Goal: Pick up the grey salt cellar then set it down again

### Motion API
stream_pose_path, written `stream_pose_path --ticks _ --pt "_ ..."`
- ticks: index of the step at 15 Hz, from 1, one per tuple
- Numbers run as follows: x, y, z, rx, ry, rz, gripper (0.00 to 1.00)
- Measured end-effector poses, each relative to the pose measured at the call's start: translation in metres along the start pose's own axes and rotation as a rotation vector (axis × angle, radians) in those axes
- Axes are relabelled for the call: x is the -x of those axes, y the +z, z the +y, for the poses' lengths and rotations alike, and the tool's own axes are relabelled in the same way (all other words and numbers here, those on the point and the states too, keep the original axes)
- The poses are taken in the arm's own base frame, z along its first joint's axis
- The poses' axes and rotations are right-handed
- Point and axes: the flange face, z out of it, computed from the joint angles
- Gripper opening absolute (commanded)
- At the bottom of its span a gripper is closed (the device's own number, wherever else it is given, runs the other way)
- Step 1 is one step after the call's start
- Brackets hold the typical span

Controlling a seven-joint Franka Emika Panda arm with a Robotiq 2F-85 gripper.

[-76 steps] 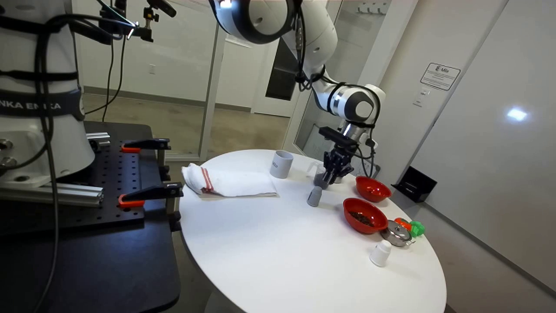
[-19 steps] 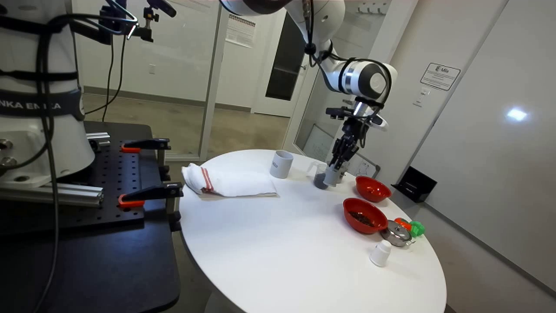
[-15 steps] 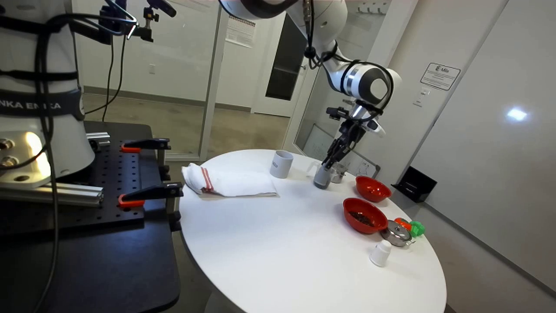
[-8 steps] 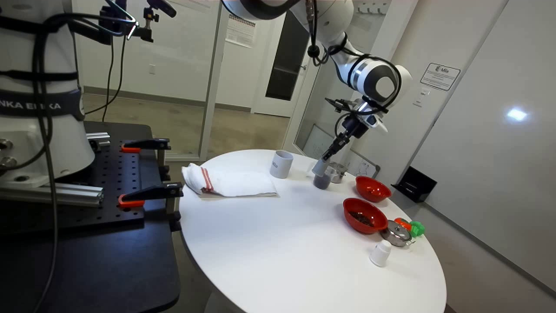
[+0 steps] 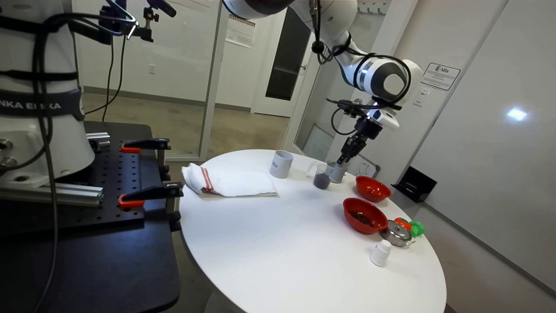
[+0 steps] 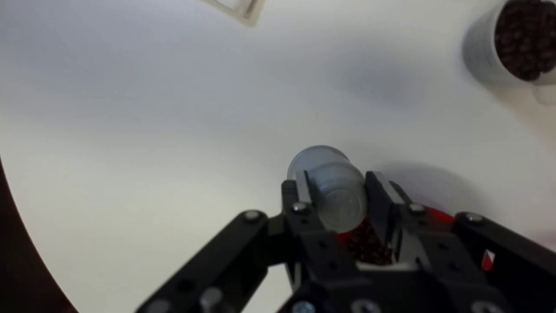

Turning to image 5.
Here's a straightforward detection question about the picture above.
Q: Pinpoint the black orange clamp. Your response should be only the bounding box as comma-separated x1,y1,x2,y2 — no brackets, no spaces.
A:
116,180,186,223
120,137,174,166

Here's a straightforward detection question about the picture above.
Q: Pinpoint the white mug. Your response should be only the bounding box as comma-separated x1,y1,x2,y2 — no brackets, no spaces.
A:
269,149,295,180

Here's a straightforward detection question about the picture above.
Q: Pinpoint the glass with dark contents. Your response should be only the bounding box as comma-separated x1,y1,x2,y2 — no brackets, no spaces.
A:
311,163,334,190

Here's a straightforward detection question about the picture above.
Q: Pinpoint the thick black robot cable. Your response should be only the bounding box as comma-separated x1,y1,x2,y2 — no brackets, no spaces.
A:
31,0,63,313

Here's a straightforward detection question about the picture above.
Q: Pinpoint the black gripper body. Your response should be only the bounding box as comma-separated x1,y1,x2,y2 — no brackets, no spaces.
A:
346,117,384,143

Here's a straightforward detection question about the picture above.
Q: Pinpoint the large wall whiteboard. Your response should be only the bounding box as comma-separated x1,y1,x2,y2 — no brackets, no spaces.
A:
407,0,556,291

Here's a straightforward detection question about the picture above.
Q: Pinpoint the printed door sign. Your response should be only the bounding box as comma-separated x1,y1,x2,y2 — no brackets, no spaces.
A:
420,60,462,91

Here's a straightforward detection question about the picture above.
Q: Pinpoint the black perforated mounting table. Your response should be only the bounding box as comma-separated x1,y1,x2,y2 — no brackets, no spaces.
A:
0,119,181,313

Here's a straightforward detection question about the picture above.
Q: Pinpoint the white door with dark window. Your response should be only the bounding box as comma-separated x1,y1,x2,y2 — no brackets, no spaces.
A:
250,6,323,117

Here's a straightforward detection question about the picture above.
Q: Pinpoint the empty red bowl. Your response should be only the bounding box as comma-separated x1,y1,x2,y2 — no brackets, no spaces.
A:
354,175,393,203

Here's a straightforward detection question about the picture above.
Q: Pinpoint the aluminium rail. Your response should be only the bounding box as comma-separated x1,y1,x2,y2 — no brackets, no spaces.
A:
0,178,106,208

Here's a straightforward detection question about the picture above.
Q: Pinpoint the black camera on mount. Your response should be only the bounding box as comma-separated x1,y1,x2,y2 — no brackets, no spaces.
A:
96,0,179,44

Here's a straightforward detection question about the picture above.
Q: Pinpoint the white towel with red stripes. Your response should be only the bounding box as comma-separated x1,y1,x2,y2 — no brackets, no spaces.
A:
181,161,280,199

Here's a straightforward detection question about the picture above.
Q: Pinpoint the green plastic toy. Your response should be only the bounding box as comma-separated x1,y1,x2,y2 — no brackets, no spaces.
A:
408,218,427,239

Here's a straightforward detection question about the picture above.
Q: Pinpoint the black wall tray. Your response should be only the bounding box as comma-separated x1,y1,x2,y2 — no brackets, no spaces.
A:
396,164,440,203

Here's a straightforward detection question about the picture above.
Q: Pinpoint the red bowl with dark contents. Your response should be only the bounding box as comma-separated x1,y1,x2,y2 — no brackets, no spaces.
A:
342,196,389,236

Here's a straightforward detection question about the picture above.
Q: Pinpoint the white salt shaker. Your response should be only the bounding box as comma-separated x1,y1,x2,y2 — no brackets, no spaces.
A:
367,239,393,269

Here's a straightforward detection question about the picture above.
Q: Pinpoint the hanging black camera cable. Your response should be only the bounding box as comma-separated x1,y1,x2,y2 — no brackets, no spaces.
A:
83,30,129,117

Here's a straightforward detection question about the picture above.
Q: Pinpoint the white partition post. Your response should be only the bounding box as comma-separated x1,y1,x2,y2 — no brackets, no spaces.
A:
198,0,233,159

